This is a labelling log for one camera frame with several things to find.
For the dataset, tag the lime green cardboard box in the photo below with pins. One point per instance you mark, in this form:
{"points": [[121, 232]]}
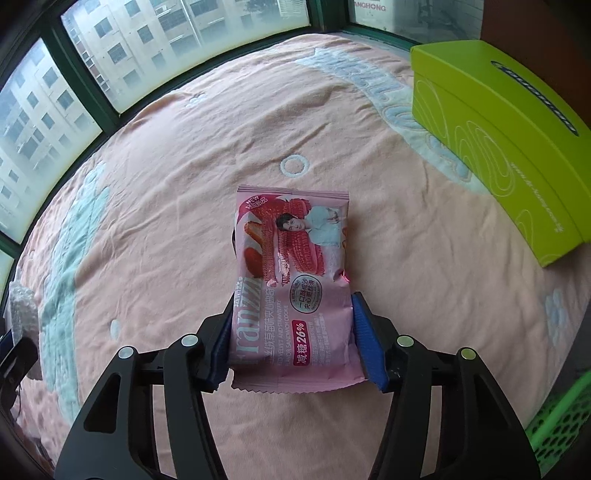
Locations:
{"points": [[498, 138]]}

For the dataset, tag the white outdoor sign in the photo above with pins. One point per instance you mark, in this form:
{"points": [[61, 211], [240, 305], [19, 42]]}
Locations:
{"points": [[374, 11]]}

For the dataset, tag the brown wooden cabinet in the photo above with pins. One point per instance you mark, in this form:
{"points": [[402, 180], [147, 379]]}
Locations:
{"points": [[545, 27]]}

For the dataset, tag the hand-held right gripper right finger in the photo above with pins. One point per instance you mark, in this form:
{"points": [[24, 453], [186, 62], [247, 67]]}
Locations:
{"points": [[369, 346]]}

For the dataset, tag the pink snack packet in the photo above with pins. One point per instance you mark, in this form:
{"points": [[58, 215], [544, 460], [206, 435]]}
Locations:
{"points": [[295, 295]]}

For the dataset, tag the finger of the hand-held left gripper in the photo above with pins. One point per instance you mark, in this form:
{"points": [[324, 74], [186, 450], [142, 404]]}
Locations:
{"points": [[18, 360]]}

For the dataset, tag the dark green window frame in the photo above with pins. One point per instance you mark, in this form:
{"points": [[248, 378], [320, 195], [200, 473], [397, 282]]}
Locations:
{"points": [[78, 78]]}

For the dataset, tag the pink printed blanket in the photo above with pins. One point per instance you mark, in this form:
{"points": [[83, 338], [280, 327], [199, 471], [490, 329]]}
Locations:
{"points": [[161, 207]]}

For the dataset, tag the green plastic mesh basket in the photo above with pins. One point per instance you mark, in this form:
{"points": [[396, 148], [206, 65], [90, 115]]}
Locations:
{"points": [[563, 429]]}

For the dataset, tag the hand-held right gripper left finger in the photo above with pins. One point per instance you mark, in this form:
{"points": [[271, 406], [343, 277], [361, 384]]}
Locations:
{"points": [[219, 364]]}

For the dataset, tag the grey apartment building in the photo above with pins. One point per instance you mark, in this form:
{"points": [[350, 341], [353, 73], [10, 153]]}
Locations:
{"points": [[138, 41]]}

